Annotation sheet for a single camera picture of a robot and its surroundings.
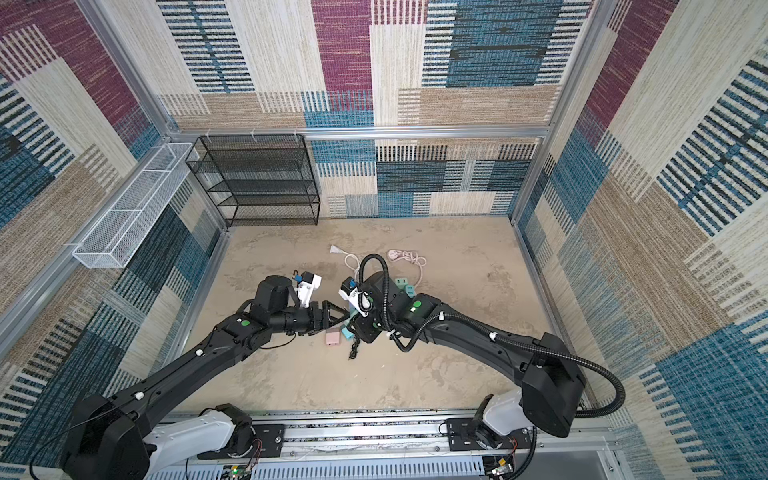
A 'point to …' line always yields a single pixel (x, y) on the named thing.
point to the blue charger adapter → (346, 332)
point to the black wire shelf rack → (258, 180)
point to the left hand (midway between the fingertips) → (344, 315)
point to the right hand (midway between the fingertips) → (358, 326)
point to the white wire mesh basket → (120, 232)
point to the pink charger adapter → (332, 338)
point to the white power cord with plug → (335, 250)
